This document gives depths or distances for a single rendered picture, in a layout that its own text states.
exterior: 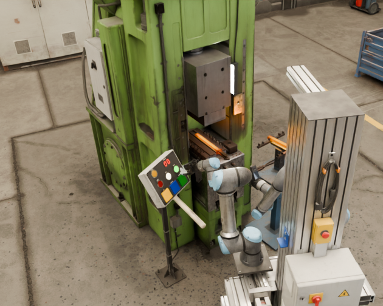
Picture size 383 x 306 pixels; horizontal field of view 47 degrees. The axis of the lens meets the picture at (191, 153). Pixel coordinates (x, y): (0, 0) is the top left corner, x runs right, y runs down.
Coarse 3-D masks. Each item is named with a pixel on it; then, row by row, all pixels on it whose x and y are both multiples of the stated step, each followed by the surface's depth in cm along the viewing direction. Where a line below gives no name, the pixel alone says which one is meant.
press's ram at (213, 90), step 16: (208, 48) 333; (192, 64) 308; (208, 64) 309; (224, 64) 318; (192, 80) 315; (208, 80) 316; (224, 80) 324; (192, 96) 323; (208, 96) 322; (224, 96) 331; (192, 112) 332; (208, 112) 330
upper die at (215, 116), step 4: (224, 108) 337; (188, 112) 348; (212, 112) 332; (216, 112) 335; (220, 112) 337; (224, 112) 339; (192, 116) 345; (196, 116) 339; (204, 116) 329; (208, 116) 331; (212, 116) 334; (216, 116) 336; (220, 116) 338; (224, 116) 341; (196, 120) 342; (200, 120) 337; (204, 120) 331; (208, 120) 333; (212, 120) 336; (216, 120) 338; (220, 120) 340; (204, 124) 333; (208, 124) 335
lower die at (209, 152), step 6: (198, 132) 381; (192, 138) 374; (198, 138) 371; (210, 138) 372; (192, 144) 368; (198, 144) 365; (204, 144) 365; (216, 144) 364; (192, 150) 366; (198, 150) 360; (204, 150) 358; (210, 150) 358; (222, 150) 357; (198, 156) 360; (204, 156) 353; (210, 156) 352; (216, 156) 356
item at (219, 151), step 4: (196, 136) 375; (200, 136) 373; (204, 140) 367; (208, 144) 363; (212, 144) 361; (216, 148) 356; (216, 152) 353; (220, 152) 350; (224, 152) 350; (224, 156) 347
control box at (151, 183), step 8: (168, 152) 320; (160, 160) 313; (176, 160) 324; (152, 168) 306; (160, 168) 311; (168, 168) 317; (144, 176) 302; (152, 176) 304; (160, 176) 310; (176, 176) 321; (144, 184) 306; (152, 184) 303; (168, 184) 314; (152, 192) 306; (160, 192) 307; (176, 192) 318; (160, 200) 306
